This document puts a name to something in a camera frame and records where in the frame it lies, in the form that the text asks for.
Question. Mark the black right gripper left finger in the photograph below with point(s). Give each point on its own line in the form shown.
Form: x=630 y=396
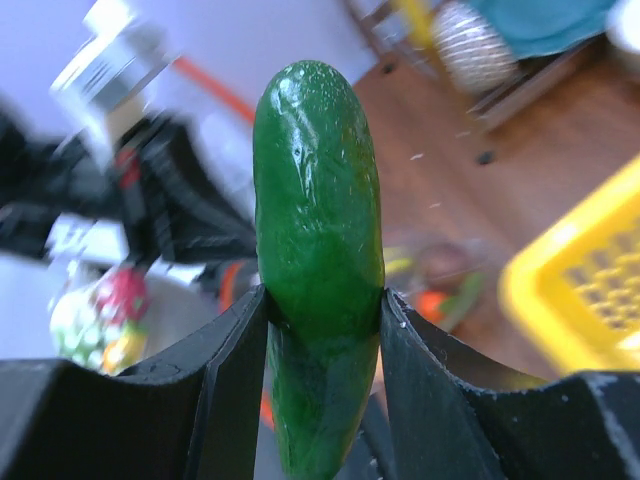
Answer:
x=189 y=412

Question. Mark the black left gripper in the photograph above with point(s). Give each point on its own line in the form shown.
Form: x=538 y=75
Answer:
x=169 y=208

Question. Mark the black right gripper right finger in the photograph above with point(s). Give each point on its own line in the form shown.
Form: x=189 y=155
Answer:
x=457 y=414

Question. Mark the green cucumber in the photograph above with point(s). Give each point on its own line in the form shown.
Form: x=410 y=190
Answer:
x=320 y=258

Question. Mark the orange carrot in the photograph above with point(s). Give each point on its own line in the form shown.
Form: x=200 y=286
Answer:
x=447 y=311

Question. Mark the clear zip bag orange zipper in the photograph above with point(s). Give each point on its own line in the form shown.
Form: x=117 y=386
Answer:
x=413 y=264

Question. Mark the spare zip bag orange zipper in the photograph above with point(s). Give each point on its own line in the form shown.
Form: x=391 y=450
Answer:
x=216 y=88

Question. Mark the yellow plastic basket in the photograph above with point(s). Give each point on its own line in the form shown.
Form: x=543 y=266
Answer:
x=574 y=290

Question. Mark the metal dish rack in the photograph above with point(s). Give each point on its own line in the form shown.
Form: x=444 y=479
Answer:
x=395 y=29

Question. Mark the grey patterned bowl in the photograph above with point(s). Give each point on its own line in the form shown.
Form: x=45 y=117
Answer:
x=473 y=52

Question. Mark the white bowl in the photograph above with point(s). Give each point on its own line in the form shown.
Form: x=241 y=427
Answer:
x=622 y=30

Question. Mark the teal scalloped plate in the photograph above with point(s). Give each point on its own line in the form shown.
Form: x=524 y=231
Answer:
x=537 y=28

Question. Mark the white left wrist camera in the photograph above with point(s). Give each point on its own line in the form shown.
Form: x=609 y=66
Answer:
x=101 y=88

